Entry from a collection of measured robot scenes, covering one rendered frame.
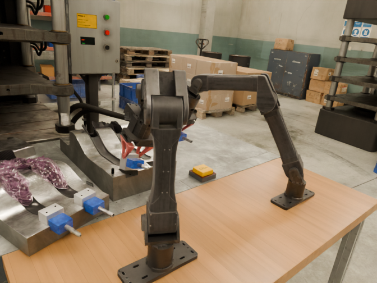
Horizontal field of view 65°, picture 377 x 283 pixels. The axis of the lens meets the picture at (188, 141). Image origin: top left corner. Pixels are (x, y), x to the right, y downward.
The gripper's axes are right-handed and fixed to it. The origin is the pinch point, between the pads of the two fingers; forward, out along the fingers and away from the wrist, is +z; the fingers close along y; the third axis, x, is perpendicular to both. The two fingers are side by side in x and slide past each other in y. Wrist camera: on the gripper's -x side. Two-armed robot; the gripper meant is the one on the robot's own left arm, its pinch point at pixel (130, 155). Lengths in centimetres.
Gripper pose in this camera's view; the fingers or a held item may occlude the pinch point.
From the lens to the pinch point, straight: 100.8
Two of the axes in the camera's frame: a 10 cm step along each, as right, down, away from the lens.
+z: -4.3, 8.0, 4.3
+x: 5.3, 6.0, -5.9
